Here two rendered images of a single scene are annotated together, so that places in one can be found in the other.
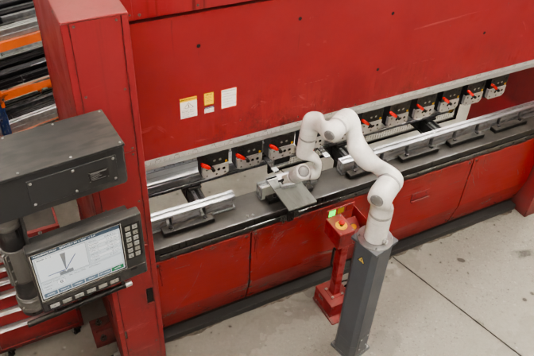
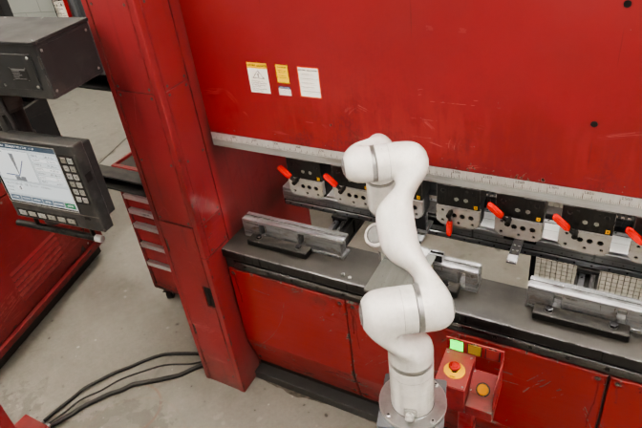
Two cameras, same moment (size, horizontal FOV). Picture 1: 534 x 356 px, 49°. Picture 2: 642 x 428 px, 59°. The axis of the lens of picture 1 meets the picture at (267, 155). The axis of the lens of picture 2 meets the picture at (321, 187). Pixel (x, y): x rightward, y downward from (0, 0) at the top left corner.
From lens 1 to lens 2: 225 cm
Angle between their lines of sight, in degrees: 49
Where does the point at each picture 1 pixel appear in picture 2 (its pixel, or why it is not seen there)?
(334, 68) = (487, 90)
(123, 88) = (122, 4)
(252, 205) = (364, 267)
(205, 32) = not seen: outside the picture
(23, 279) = not seen: hidden behind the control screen
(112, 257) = (60, 188)
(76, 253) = (23, 161)
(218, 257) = (305, 310)
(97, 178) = (19, 77)
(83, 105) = (92, 13)
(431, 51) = not seen: outside the picture
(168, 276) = (247, 293)
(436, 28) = not seen: outside the picture
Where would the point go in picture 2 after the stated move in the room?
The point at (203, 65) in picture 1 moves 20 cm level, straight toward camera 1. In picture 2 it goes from (268, 19) to (218, 36)
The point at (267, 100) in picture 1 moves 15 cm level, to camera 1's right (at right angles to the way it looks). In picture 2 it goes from (368, 108) to (397, 121)
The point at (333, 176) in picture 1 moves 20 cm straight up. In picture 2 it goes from (511, 299) to (515, 257)
